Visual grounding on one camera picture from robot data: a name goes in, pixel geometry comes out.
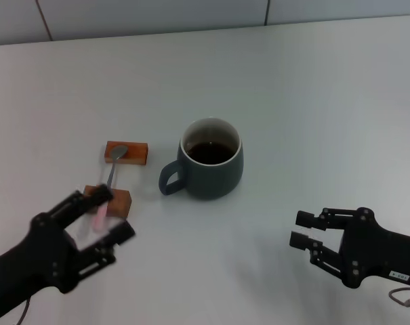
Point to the arched wooden block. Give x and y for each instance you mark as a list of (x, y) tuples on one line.
[(120, 204)]

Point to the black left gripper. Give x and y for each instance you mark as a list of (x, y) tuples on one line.
[(38, 257)]

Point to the flat wooden block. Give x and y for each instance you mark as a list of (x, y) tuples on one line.
[(137, 154)]

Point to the dark coffee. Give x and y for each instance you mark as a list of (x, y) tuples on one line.
[(211, 154)]

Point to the grey ceramic cup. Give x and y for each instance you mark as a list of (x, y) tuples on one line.
[(211, 179)]

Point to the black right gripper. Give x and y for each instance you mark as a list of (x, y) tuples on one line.
[(370, 250)]

